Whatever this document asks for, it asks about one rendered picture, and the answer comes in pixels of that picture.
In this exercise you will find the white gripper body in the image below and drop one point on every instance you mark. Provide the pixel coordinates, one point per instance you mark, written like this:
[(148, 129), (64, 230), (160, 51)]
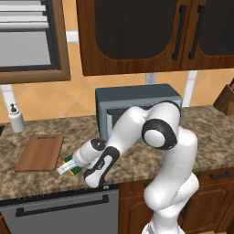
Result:
[(67, 167)]

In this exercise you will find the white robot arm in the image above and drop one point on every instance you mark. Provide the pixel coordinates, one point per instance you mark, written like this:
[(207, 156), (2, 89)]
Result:
[(170, 170)]

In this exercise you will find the green and yellow sponge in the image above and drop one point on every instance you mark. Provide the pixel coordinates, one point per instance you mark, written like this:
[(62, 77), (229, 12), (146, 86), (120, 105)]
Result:
[(76, 171)]

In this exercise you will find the wooden cutting board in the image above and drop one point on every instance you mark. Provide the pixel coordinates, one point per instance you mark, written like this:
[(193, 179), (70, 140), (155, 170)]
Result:
[(39, 152)]

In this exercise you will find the grey dishwasher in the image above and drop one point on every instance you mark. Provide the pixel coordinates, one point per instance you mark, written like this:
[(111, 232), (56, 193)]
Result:
[(61, 219)]

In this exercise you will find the white soap dispenser bottle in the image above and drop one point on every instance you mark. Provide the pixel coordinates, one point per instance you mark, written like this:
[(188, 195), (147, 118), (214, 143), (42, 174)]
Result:
[(16, 120)]

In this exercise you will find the wooden base cupboard door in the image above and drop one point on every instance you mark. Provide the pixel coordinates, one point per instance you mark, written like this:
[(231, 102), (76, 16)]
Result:
[(210, 210), (131, 210)]

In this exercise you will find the grey toaster oven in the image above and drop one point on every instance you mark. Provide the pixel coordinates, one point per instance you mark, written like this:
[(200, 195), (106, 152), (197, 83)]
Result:
[(137, 96)]

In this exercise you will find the wood framed window with blinds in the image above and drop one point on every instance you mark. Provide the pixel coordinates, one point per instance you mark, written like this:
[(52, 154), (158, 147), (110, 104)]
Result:
[(27, 36)]

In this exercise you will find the wooden drawer front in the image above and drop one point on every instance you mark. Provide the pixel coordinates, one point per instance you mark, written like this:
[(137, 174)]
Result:
[(218, 180)]

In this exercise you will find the dark wood glass cupboard door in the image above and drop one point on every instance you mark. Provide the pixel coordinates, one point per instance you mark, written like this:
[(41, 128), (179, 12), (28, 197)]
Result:
[(216, 30), (134, 30)]

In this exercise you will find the wooden knife block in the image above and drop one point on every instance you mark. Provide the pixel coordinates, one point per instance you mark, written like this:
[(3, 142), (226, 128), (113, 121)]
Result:
[(226, 99)]

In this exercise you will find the white wall socket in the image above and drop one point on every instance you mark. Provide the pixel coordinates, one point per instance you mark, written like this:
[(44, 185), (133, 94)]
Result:
[(151, 78)]

